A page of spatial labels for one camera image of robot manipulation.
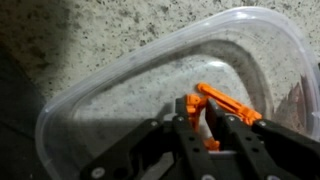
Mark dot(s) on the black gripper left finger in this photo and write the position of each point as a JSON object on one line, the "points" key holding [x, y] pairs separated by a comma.
{"points": [[186, 136]]}

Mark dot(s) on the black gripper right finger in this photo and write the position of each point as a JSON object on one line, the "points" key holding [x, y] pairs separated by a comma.
{"points": [[240, 143]]}

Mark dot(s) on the orange plastic triangular object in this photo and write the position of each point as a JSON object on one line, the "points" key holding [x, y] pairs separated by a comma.
{"points": [[230, 102]]}

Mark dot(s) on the clear plastic bowl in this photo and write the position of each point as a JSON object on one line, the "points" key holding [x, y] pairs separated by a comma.
{"points": [[133, 93]]}

